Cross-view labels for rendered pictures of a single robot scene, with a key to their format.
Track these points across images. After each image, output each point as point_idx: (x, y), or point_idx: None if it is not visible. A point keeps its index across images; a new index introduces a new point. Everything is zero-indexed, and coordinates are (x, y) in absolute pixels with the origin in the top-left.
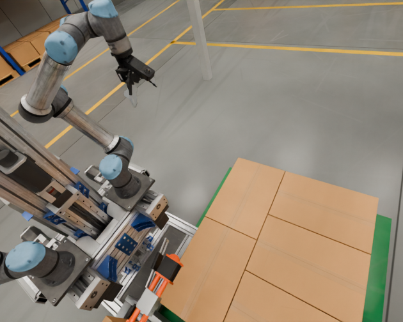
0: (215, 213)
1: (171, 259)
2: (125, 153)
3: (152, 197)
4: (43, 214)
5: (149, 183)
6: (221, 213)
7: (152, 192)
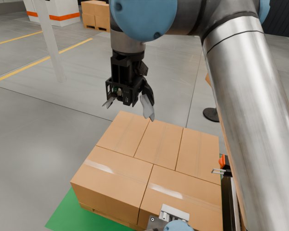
0: (136, 197)
1: (225, 159)
2: (146, 230)
3: (167, 220)
4: None
5: (157, 220)
6: (135, 192)
7: (163, 219)
